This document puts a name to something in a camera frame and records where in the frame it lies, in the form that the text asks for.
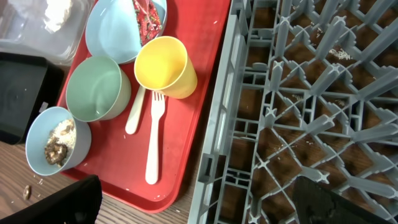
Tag light blue plate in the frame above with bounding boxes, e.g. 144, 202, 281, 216
85, 0, 167, 64

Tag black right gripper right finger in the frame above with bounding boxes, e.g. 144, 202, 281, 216
293, 176, 386, 224

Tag food scraps with rice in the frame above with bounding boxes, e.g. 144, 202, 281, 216
44, 119, 76, 167

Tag cream plastic fork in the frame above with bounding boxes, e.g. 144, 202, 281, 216
145, 91, 165, 185

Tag white napkin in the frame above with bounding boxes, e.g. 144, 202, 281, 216
44, 0, 73, 33

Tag red plastic tray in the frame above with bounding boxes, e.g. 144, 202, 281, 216
65, 0, 230, 213

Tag clear plastic bin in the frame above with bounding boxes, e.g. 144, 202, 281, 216
1, 0, 95, 66

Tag cream plastic spoon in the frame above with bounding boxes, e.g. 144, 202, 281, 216
125, 86, 146, 134

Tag red snack wrapper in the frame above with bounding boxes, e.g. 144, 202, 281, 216
133, 0, 162, 46

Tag grey dishwasher rack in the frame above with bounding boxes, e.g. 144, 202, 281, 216
188, 0, 397, 223

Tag brown food crumb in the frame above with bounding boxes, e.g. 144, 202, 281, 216
22, 185, 31, 200

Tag black waste tray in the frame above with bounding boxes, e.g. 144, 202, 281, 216
1, 52, 65, 145

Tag green bowl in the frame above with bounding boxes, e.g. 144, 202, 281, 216
66, 56, 131, 122

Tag yellow plastic cup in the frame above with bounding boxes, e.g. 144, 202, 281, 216
134, 36, 198, 99

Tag light blue bowl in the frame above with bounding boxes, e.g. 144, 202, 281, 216
25, 106, 91, 176

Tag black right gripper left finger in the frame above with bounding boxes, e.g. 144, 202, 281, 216
1, 175, 103, 224

